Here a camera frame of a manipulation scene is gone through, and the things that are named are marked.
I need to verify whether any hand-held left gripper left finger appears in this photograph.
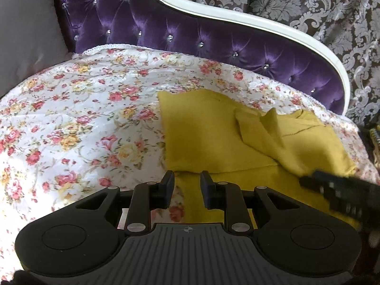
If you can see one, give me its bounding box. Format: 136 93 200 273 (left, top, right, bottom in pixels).
73 171 176 236

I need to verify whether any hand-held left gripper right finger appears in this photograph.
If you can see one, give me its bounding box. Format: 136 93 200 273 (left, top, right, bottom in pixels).
200 171 301 235

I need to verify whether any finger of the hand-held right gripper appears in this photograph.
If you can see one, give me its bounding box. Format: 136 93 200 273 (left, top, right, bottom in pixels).
298 170 380 224

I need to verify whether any yellow garment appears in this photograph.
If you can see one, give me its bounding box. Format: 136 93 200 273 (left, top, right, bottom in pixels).
157 89 360 227

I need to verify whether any dark patterned cloth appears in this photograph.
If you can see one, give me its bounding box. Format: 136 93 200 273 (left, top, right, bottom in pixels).
356 125 380 168

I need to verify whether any floral bedspread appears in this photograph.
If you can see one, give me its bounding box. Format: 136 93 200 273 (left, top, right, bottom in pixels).
0 44 380 275

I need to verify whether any purple tufted headboard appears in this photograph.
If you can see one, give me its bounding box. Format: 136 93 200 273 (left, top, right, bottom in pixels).
52 0 355 116

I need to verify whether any brown damask curtain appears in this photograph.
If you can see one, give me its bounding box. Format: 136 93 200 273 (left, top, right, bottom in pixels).
154 0 380 129

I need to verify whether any grey pillow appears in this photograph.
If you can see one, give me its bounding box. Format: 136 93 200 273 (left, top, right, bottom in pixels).
0 0 72 97

